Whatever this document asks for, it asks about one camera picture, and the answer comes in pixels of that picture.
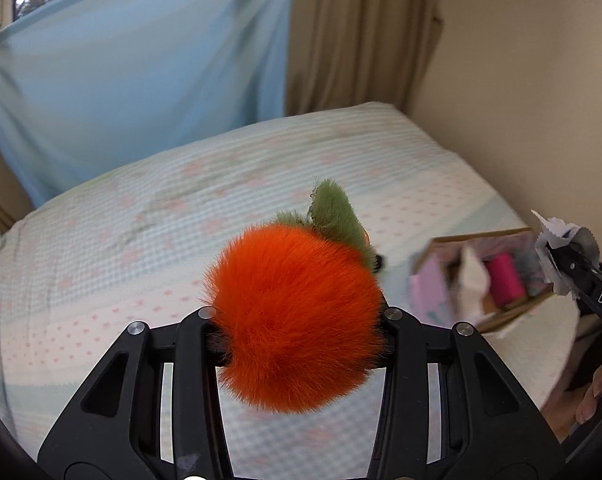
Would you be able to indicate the white cloth square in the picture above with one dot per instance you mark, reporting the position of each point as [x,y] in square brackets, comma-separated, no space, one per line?
[556,240]

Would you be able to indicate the bed with checked sheet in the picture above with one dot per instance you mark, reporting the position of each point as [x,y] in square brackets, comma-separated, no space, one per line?
[131,240]

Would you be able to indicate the light blue hanging cloth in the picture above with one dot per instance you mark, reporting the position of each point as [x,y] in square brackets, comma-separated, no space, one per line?
[131,70]

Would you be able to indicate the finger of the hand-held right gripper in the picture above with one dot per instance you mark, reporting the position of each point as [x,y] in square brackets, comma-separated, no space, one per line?
[573,262]

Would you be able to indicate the patterned cardboard box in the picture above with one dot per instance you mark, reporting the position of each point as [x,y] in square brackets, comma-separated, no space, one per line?
[433,290]

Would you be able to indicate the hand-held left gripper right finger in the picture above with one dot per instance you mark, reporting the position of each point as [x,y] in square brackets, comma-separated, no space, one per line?
[406,350]

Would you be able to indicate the black and white sock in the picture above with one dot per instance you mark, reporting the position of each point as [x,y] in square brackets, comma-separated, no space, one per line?
[473,280]

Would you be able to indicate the person's right hand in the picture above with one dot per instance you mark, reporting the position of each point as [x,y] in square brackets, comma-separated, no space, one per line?
[601,385]

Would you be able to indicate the pink cloth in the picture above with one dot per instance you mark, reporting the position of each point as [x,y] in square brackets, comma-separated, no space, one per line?
[503,280]

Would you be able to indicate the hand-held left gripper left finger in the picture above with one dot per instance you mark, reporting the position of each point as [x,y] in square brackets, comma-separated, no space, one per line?
[196,350]

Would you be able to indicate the grey sock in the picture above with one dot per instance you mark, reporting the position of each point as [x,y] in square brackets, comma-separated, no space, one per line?
[535,275]

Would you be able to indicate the orange fluffy pompom green leaf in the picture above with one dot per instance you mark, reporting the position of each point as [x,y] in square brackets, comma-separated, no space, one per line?
[296,320]

